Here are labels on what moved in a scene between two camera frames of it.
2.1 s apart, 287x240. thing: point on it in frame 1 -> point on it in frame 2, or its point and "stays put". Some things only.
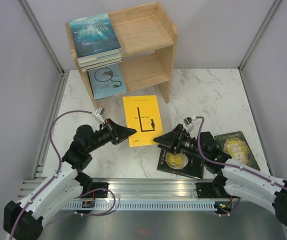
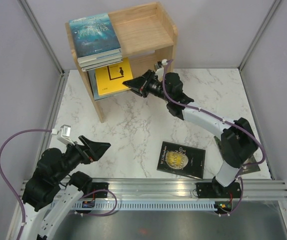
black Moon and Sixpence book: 183,163 stays put
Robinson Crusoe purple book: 84,69 stays put
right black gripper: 169,140 -> 141,84
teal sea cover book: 95,38 stays put
